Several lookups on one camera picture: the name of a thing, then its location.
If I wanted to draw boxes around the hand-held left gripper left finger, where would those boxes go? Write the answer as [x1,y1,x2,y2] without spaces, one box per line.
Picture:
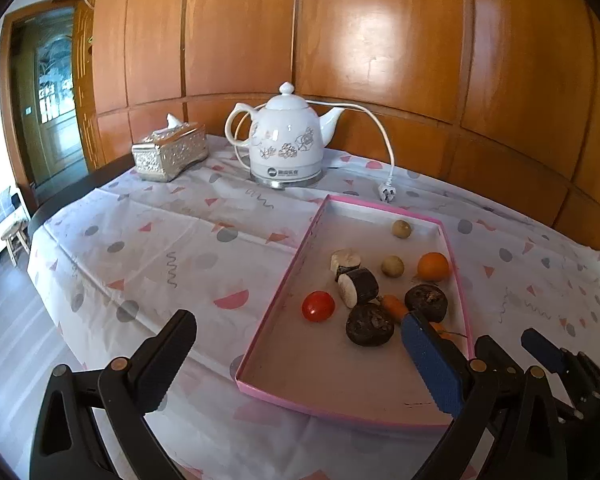
[30,309,198,480]

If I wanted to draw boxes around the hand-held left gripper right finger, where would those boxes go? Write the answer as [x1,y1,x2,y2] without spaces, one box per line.
[400,310,586,480]

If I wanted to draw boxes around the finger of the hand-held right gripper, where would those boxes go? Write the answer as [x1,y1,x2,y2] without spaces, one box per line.
[475,334,525,376]
[521,328,568,373]

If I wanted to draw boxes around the small orange carrot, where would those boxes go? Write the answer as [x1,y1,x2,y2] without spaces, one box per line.
[380,295,409,322]

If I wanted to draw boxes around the dark brown water chestnut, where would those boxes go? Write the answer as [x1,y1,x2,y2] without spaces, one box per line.
[345,304,396,347]
[404,284,449,323]

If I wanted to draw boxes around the orange tangerine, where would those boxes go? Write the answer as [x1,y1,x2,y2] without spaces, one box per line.
[430,322,470,345]
[417,252,451,282]

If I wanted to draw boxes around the cut sugarcane piece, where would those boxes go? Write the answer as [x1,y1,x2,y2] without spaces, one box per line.
[337,267,380,309]
[329,248,362,281]

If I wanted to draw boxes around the pink shallow tray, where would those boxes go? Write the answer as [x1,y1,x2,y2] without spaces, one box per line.
[235,194,476,431]

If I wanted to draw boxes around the red cherry tomato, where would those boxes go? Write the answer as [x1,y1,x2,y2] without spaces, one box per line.
[301,290,336,323]

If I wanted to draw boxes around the white patterned tablecloth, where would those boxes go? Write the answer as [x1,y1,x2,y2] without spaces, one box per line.
[27,132,600,480]

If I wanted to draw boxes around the dark wooden table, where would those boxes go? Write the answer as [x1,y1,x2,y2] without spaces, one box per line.
[30,154,137,228]

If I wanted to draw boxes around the small wooden stool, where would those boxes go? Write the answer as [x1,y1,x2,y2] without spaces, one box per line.
[1,221,31,266]

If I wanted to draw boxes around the silver embossed tissue box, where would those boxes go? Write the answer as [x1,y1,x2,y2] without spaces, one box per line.
[131,124,210,182]

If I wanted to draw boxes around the silver kettle base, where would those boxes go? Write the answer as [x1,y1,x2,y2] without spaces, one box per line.
[250,167,325,190]

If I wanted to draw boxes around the white floral ceramic kettle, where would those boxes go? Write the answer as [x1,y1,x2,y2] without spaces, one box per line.
[225,81,346,181]

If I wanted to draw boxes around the wooden glass door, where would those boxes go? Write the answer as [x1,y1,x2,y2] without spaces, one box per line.
[10,5,91,201]

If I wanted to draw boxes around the wooden wardrobe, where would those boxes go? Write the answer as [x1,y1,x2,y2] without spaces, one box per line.
[52,0,600,256]

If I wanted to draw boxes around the white power cord with plug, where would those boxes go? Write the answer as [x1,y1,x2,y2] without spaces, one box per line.
[232,102,397,206]

